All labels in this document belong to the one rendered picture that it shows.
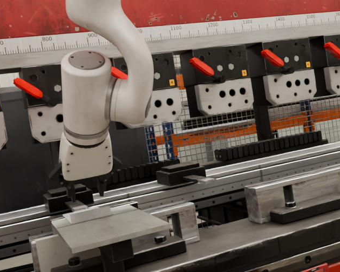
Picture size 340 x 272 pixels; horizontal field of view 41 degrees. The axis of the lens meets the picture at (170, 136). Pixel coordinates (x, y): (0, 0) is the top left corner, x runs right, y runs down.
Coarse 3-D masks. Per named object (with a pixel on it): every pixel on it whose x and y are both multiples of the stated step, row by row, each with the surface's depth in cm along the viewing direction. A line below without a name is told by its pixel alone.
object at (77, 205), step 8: (80, 184) 131; (48, 192) 127; (56, 192) 122; (64, 192) 123; (80, 192) 124; (88, 192) 124; (48, 200) 120; (56, 200) 121; (64, 200) 122; (80, 200) 124; (88, 200) 124; (48, 208) 122; (56, 208) 121; (64, 208) 122; (72, 208) 111; (80, 208) 109; (88, 208) 109
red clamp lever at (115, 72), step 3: (111, 69) 100; (114, 69) 100; (117, 69) 101; (111, 72) 100; (114, 72) 100; (117, 72) 100; (120, 72) 101; (114, 75) 100; (117, 75) 100; (120, 75) 101; (123, 75) 101; (126, 75) 101; (120, 78) 101; (123, 78) 101; (126, 78) 101
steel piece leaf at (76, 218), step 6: (90, 210) 96; (96, 210) 97; (102, 210) 97; (108, 210) 98; (66, 216) 103; (72, 216) 95; (78, 216) 95; (84, 216) 96; (90, 216) 96; (96, 216) 97; (102, 216) 97; (72, 222) 95; (78, 222) 95
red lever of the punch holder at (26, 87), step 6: (18, 78) 93; (18, 84) 93; (24, 84) 93; (30, 84) 94; (24, 90) 93; (30, 90) 94; (36, 90) 94; (36, 96) 94; (42, 96) 95; (48, 102) 95; (54, 102) 95
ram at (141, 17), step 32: (0, 0) 95; (32, 0) 98; (64, 0) 100; (128, 0) 106; (160, 0) 108; (192, 0) 111; (224, 0) 115; (256, 0) 118; (288, 0) 122; (320, 0) 126; (0, 32) 95; (32, 32) 98; (64, 32) 100; (256, 32) 118; (288, 32) 122; (320, 32) 125; (0, 64) 95; (32, 64) 98
